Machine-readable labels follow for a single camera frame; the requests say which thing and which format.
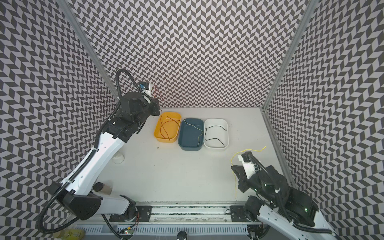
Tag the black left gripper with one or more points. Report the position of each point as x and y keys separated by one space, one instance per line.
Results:
x=154 y=109

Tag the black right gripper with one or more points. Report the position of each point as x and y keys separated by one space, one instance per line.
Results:
x=244 y=176

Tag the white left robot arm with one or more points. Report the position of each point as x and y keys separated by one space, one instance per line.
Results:
x=75 y=192

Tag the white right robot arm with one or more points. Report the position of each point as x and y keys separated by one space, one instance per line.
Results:
x=275 y=204

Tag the yellow plastic bin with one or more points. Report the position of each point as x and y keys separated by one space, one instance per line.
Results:
x=167 y=128

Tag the teal plastic bin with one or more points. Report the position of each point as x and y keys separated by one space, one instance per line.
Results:
x=191 y=134

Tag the white plastic bin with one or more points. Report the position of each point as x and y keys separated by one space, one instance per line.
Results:
x=216 y=134

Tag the clear jar white lid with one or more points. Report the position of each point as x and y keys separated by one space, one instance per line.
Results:
x=118 y=158

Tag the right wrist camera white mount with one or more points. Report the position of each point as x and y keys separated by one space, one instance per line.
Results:
x=250 y=167

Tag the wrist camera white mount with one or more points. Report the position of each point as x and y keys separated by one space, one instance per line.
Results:
x=250 y=167
x=146 y=88

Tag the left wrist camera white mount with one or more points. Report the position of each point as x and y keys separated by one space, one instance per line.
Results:
x=146 y=88

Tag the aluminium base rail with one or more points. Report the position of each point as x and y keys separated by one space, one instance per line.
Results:
x=197 y=219

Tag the aluminium corner post right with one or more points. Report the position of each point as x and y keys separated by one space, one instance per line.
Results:
x=312 y=4

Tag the aluminium corner post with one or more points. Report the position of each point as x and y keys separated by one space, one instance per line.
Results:
x=84 y=40
x=312 y=4

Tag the aluminium corner post left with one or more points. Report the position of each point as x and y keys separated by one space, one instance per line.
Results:
x=84 y=40

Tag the yellow bottle near rail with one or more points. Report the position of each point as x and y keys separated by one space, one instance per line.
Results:
x=70 y=234

